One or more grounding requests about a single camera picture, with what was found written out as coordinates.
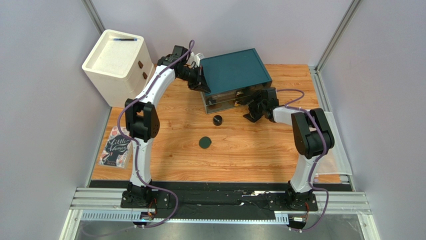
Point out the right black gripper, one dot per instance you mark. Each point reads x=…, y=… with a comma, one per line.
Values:
x=252, y=108

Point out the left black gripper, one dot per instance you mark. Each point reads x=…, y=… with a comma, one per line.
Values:
x=201, y=78

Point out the teal drawer organizer box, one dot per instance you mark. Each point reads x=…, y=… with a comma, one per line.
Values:
x=235, y=70

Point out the black round cap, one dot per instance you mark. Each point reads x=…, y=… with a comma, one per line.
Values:
x=217, y=120

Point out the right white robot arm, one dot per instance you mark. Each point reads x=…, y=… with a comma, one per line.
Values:
x=313, y=138

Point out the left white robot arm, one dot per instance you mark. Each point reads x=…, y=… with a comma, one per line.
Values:
x=142, y=120

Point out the dark green round compact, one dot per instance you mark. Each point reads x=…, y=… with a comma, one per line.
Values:
x=205, y=142

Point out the white drawer cabinet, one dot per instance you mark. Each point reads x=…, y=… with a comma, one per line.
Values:
x=119, y=70

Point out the Little Women book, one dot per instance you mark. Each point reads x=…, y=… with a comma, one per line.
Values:
x=117, y=150

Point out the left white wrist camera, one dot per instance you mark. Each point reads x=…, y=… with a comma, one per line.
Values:
x=197, y=59

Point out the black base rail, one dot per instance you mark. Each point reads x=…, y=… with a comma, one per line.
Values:
x=263, y=196

